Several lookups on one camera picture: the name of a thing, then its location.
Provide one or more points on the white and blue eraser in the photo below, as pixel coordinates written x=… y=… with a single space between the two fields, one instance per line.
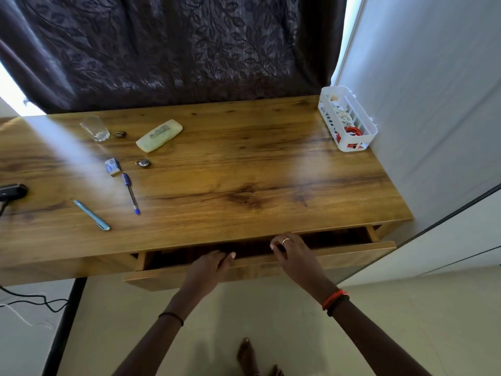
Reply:
x=112 y=167

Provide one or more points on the person's right forearm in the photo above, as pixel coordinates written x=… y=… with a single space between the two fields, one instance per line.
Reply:
x=375 y=340

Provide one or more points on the white cabinet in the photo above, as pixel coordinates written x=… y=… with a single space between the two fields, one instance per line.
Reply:
x=450 y=238

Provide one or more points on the black earbuds case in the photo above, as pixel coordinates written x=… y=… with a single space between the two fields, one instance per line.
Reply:
x=13 y=191

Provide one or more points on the brown leaf-patterned curtain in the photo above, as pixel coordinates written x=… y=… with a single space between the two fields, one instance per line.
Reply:
x=176 y=46

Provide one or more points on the white plastic slotted basket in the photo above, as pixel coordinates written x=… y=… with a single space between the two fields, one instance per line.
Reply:
x=368 y=131

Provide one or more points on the pale green plastic case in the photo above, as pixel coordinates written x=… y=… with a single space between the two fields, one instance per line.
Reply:
x=158 y=136

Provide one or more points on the red wristband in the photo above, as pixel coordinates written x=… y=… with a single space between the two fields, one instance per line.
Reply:
x=332 y=299

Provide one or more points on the person's foot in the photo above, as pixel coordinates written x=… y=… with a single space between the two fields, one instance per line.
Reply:
x=247 y=358
x=276 y=371

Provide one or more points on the person's left forearm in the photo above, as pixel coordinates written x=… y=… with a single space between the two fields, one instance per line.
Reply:
x=152 y=344

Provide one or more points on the person's left hand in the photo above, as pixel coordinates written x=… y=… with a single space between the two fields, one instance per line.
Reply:
x=205 y=274

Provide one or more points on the small round silver object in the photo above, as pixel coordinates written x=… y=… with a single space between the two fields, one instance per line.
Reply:
x=143 y=164

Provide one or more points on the light blue pen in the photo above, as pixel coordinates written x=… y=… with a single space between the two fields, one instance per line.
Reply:
x=92 y=215

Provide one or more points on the blue capped clear pen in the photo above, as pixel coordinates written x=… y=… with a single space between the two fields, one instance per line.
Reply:
x=126 y=180

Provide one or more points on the person's right hand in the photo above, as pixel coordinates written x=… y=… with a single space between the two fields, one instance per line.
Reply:
x=301 y=266

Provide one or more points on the wooden drawer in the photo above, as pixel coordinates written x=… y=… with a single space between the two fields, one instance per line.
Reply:
x=254 y=270

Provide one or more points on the person's left foot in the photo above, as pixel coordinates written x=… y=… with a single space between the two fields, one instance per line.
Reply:
x=247 y=358

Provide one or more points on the black thread wristband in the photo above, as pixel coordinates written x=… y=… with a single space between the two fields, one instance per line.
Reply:
x=172 y=315

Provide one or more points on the clear drinking glass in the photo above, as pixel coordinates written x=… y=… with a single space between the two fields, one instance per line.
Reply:
x=96 y=131

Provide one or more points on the person's right foot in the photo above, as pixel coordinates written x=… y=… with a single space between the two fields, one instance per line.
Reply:
x=276 y=371

